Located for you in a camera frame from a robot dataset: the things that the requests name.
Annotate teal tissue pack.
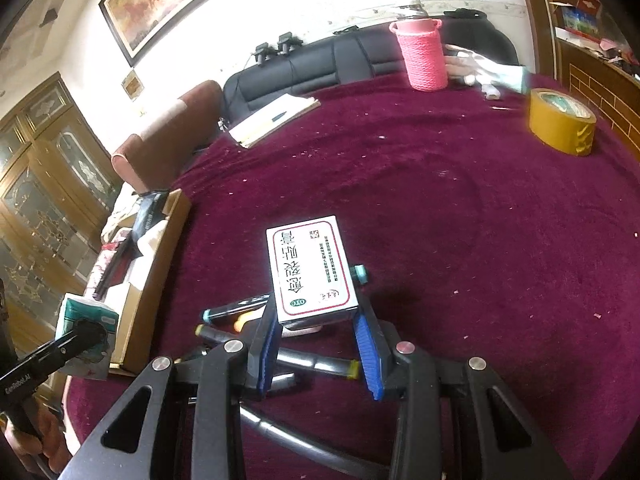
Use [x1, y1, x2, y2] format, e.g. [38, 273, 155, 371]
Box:
[55, 294, 119, 380]

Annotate wooden glass door cabinet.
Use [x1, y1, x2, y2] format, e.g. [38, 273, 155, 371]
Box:
[1, 74, 122, 353]

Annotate person's left hand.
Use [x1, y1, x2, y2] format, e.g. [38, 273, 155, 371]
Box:
[1, 396, 72, 478]

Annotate large black marker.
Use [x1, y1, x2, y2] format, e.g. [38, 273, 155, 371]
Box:
[240, 404, 390, 479]

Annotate white notebook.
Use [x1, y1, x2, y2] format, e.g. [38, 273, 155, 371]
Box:
[229, 93, 321, 148]

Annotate white medicine box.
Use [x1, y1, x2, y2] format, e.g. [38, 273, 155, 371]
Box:
[266, 216, 358, 330]

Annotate brown fabric armchair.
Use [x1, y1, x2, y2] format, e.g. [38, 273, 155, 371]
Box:
[111, 80, 222, 194]

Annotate wooden shelf with clutter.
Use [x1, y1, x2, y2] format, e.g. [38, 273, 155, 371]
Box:
[525, 0, 639, 157]

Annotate small wall plaque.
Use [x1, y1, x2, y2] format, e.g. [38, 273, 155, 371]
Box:
[122, 70, 144, 100]

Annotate red shiny pouch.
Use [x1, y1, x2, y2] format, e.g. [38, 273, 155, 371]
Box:
[86, 237, 131, 301]

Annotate black packet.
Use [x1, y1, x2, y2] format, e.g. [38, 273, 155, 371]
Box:
[131, 191, 168, 240]

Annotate black clamps on sofa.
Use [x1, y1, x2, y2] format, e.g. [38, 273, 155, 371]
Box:
[253, 32, 304, 65]

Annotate yellow capped black marker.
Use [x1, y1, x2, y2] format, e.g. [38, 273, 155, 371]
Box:
[195, 324, 361, 380]

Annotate pink knitted sleeve bottle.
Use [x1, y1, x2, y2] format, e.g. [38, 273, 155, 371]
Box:
[390, 18, 448, 91]

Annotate yellow tape roll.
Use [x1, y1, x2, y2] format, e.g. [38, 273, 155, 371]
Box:
[528, 88, 597, 157]

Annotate white gloves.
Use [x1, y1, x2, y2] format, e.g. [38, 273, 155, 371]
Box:
[444, 44, 529, 101]

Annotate dark red table cloth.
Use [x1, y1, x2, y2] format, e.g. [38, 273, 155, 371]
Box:
[63, 71, 640, 480]

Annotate cardboard box tray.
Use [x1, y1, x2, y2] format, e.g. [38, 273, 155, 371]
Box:
[106, 190, 191, 376]

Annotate black leather sofa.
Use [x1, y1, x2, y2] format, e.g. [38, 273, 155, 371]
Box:
[221, 8, 520, 126]

